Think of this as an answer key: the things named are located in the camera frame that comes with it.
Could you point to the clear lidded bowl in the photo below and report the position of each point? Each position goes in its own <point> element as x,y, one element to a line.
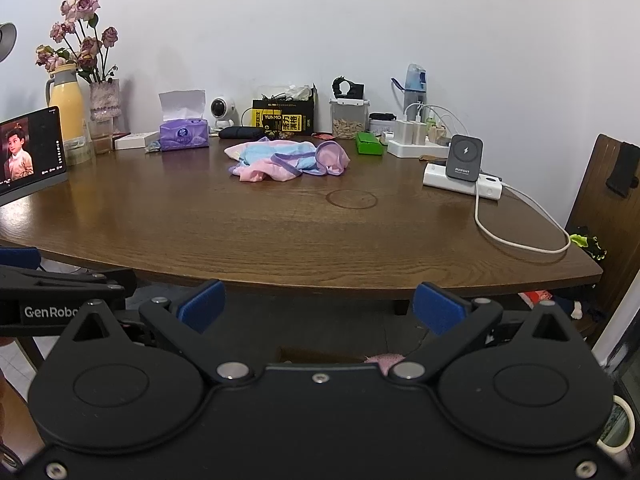
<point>77,152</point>

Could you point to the white charger adapter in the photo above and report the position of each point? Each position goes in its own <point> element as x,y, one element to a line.
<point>404,131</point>

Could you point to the green black glove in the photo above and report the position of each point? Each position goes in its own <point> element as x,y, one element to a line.
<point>587,242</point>

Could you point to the flat white box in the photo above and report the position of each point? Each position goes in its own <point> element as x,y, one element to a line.
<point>135,140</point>

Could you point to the red bag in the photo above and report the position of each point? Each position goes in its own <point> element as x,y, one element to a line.
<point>537,297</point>

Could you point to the wooden chair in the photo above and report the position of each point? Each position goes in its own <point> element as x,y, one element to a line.
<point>595,185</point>

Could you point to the blue water bottle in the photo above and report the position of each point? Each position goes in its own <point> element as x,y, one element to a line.
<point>415,82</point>

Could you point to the black pouch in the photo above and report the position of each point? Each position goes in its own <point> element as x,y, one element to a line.
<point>240,133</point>

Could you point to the black watch on holder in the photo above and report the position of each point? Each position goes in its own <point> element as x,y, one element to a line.
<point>345,87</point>

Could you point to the black cloth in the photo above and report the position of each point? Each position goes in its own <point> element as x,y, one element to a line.
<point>622,170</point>

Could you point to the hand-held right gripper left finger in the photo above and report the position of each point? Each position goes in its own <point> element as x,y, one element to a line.
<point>202,305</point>

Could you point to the studio lamp on stand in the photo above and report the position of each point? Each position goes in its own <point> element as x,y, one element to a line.
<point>6,42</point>

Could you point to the white security camera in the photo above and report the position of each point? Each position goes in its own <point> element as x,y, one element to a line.
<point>220,107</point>

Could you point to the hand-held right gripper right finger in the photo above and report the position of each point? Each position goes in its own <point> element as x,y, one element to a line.
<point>440,310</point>

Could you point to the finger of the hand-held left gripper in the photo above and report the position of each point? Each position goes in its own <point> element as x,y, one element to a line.
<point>20,258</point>

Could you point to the pastel pink blue shorts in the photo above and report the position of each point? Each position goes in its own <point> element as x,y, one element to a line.
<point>280,160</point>

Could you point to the small red packet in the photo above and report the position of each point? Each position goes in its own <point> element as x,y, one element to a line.
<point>324,135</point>

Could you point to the black yellow cardboard box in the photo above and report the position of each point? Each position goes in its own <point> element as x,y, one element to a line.
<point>295,122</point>

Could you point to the clear container of nuts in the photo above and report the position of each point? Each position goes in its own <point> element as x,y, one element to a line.
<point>347,127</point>

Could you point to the green box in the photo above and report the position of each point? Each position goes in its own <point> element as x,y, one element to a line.
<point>369,144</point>

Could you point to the clear drinking glass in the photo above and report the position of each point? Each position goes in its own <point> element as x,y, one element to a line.
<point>102,142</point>

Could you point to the purple tissue box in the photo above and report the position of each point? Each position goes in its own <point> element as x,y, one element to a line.
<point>182,135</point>

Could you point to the yellow thermos jug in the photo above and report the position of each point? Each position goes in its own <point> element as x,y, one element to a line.
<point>67,105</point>

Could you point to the white printed trash bin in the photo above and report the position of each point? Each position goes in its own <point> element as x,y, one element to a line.
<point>612,447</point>

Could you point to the small blue wrapper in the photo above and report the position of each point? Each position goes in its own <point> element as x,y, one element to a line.
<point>154,146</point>

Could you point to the silver charger adapter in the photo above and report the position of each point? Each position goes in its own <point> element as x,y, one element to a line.
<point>418,131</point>

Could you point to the white power bank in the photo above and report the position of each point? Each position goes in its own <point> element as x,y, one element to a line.
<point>490,191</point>

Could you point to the dried pink roses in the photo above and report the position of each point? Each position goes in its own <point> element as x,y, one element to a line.
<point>87,5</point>

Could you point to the pink glass vase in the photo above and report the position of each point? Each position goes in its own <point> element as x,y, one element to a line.
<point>105,102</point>

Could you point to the white power strip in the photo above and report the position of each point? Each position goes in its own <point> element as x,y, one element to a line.
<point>410,149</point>

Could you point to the grey tablet on stand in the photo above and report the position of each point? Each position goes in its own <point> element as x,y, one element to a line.
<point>30,150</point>

